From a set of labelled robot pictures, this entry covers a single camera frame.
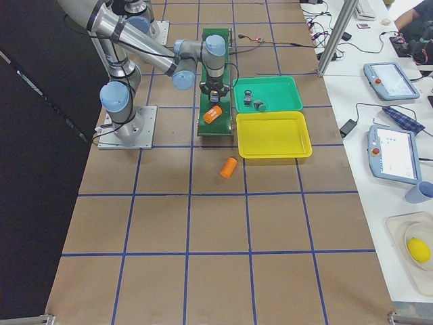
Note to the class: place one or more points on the white keyboard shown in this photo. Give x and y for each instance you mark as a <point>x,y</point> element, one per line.
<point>363,11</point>

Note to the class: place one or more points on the near teach pendant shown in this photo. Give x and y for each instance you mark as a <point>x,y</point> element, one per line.
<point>392,154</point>

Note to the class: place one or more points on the blue checkered cloth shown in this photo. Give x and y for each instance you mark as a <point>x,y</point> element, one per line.
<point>403,121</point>

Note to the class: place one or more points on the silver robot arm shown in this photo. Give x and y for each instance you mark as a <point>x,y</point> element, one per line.
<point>140,15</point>
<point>118,33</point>

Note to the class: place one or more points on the yellow plastic tray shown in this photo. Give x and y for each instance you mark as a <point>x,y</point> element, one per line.
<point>273,135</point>

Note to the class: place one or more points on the blue plastic cup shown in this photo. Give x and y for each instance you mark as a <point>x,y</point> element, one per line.
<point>420,193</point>

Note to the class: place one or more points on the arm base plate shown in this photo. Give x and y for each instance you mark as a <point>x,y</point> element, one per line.
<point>137,134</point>
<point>159,31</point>

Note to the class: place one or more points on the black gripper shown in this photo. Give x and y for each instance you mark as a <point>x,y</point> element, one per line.
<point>214,84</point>

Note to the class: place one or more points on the green push button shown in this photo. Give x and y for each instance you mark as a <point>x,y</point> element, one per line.
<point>259,106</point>
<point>247,98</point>

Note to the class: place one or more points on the plain orange cylinder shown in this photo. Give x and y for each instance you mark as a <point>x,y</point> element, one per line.
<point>228,168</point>

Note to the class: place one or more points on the orange printed cylinder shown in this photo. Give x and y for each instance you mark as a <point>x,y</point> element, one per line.
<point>212,114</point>

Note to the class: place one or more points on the far teach pendant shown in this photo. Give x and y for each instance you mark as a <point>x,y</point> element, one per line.
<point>389,81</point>

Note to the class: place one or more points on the green conveyor belt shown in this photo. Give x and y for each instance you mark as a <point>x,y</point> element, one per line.
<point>222,126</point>

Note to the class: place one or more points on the green plastic tray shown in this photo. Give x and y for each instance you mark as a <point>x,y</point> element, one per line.
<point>277,93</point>

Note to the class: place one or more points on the seated person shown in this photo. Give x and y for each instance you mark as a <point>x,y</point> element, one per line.
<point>421,13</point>

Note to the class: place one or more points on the yellow lemon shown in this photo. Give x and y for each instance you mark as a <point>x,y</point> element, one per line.
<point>419,250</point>

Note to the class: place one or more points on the teach pendant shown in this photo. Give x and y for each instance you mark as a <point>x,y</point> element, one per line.
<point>389,81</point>
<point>392,154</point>

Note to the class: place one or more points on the aluminium frame post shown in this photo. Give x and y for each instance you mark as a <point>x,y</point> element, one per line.
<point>342,21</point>

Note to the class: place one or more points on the white plate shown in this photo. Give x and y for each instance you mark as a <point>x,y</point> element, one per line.
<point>423,231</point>

